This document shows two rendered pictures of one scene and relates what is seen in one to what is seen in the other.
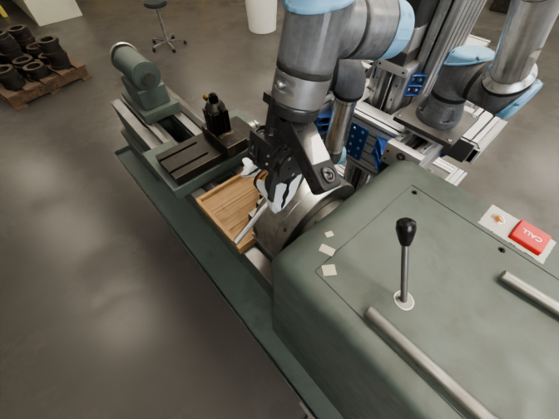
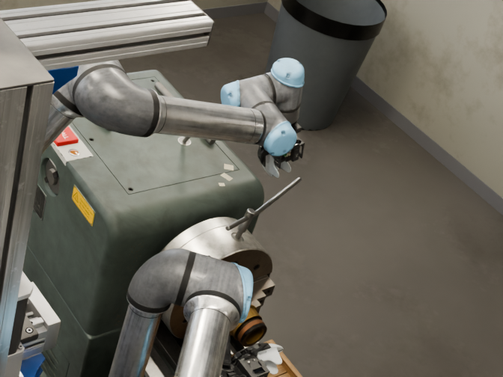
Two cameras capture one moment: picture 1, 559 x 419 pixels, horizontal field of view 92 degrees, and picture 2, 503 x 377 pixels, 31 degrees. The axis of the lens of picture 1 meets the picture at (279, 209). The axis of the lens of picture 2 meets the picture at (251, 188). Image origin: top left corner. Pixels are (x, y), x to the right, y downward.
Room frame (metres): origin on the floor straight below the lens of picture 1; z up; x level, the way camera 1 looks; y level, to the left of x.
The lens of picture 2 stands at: (2.18, -0.25, 2.66)
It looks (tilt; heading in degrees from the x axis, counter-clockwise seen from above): 36 degrees down; 173
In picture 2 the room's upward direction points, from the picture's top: 20 degrees clockwise
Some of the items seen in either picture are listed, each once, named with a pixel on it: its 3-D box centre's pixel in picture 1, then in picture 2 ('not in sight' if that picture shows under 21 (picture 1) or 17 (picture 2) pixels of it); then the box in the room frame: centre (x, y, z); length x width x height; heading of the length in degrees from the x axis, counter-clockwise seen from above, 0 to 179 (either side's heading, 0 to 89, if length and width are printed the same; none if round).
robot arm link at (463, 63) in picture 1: (463, 71); not in sight; (0.85, -0.58, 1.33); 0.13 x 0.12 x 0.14; 32
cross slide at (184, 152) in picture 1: (210, 147); not in sight; (0.93, 0.31, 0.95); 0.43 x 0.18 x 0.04; 131
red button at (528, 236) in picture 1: (528, 237); (62, 137); (0.29, -0.53, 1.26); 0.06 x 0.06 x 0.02; 41
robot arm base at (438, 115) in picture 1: (443, 104); not in sight; (0.86, -0.58, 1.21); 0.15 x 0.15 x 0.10
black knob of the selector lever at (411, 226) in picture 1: (405, 230); not in sight; (0.23, -0.21, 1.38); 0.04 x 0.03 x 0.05; 41
